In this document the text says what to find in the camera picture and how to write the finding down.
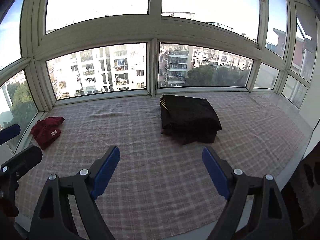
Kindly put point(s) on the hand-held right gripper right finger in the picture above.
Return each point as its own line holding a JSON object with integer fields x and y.
{"x": 215, "y": 173}

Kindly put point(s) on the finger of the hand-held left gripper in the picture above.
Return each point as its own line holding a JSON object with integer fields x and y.
{"x": 25, "y": 160}
{"x": 8, "y": 133}

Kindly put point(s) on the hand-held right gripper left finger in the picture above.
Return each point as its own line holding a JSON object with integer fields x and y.
{"x": 106, "y": 173}

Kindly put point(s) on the black sport shirt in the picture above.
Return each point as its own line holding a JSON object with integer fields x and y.
{"x": 190, "y": 112}

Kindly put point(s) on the dark red garment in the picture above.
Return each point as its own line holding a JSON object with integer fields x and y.
{"x": 46, "y": 132}

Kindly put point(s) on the brown garment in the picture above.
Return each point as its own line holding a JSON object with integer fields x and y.
{"x": 197, "y": 139}

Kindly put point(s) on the pink plaid blanket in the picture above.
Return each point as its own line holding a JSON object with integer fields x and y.
{"x": 155, "y": 167}

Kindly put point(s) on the green trees outside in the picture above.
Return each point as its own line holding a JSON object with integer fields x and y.
{"x": 212, "y": 76}

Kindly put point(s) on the apartment buildings outside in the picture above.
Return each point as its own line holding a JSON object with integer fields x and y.
{"x": 100, "y": 65}

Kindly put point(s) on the white window frame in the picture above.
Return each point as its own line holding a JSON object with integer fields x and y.
{"x": 155, "y": 30}

